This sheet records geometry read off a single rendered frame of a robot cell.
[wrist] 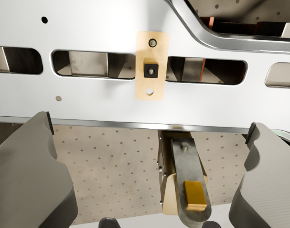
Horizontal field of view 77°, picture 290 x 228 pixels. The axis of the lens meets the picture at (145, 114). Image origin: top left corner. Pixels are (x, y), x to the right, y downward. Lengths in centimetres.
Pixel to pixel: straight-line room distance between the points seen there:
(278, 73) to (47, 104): 31
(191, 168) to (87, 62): 20
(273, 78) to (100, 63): 23
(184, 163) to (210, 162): 49
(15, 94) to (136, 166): 53
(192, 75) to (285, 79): 15
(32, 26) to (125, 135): 47
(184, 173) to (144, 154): 44
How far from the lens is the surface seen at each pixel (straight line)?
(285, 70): 31
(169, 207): 32
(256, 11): 60
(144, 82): 24
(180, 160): 27
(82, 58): 26
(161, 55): 23
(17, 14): 27
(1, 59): 31
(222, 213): 236
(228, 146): 73
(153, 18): 23
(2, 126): 48
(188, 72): 37
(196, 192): 25
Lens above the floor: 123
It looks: 62 degrees down
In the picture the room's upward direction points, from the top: 180 degrees counter-clockwise
